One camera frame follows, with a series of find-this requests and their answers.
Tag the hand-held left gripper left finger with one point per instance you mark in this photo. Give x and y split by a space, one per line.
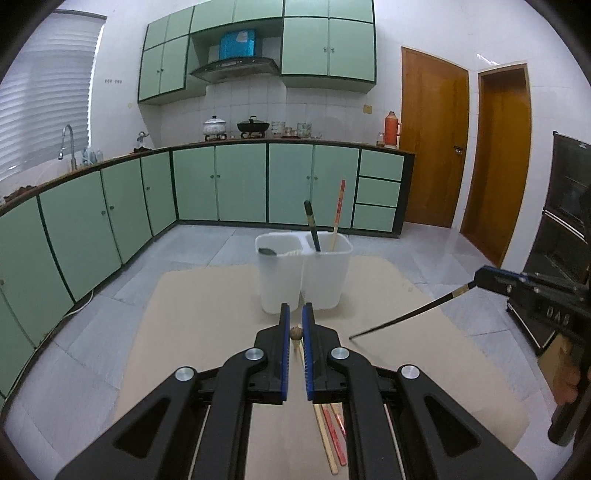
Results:
285 350

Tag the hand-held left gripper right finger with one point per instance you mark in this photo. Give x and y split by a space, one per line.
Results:
308 350

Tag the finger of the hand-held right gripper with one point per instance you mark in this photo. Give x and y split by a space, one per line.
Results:
501 280
503 271

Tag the black chopstick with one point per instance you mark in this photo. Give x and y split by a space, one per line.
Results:
369 329
310 217

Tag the white two-compartment utensil holder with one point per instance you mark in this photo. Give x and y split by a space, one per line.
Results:
323 286

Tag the red-patterned wooden chopstick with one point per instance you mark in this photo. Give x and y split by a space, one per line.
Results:
333 436
340 203
341 422

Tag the metal spoon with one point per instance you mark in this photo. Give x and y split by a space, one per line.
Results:
267 251

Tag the beige table cover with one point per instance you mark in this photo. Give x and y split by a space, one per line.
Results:
207 323

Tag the black cabinet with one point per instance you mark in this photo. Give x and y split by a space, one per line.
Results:
568 207

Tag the closed wooden door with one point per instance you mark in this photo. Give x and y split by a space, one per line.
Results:
429 138

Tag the green base cabinets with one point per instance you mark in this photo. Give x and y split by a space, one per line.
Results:
240 184

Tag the red thermos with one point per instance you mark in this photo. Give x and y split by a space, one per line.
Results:
391 131

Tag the black wok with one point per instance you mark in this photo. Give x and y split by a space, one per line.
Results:
253 126

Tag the white lidded pot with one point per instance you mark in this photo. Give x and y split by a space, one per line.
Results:
215 128

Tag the metal kettle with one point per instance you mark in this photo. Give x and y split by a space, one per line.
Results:
141 141

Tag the blue dish soap bottle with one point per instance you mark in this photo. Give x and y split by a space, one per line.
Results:
86 157

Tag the blue range hood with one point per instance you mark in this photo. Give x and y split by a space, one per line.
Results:
235 69

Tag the metal kitchen faucet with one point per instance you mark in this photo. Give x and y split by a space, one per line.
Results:
73 152

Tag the dark cloth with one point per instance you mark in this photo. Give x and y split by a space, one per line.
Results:
21 191

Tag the blue hood chimney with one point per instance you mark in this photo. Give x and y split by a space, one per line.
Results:
238 44

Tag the white window blind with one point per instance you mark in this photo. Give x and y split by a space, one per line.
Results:
46 92

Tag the wooden door with frame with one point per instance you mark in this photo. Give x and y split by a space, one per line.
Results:
498 175

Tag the green wall cabinets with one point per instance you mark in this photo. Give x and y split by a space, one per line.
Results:
323 46

